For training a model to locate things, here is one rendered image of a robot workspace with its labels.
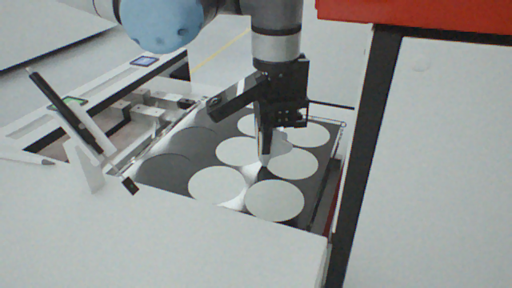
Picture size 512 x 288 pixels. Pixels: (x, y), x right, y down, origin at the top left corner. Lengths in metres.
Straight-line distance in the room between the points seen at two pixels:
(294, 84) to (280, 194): 0.19
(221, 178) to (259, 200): 0.09
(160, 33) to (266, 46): 0.18
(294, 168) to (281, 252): 0.25
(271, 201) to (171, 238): 0.20
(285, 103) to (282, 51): 0.09
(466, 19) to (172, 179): 0.50
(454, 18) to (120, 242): 0.41
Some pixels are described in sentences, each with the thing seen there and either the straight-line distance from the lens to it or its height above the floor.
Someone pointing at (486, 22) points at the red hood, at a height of 1.23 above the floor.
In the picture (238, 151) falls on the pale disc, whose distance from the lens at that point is 0.69.
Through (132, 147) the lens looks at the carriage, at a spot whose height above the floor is 0.88.
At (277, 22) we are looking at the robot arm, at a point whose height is 1.17.
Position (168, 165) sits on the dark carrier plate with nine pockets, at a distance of 0.68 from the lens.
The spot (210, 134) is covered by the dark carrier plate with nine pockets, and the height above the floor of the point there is 0.90.
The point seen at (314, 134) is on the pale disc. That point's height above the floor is 0.90.
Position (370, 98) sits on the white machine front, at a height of 1.16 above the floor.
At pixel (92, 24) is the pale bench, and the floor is 0.19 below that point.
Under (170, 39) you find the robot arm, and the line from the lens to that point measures 0.38.
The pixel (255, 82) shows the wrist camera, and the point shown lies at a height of 1.08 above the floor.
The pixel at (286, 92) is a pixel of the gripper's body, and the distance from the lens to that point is 0.57.
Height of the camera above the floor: 1.31
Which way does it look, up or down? 35 degrees down
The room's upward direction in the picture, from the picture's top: straight up
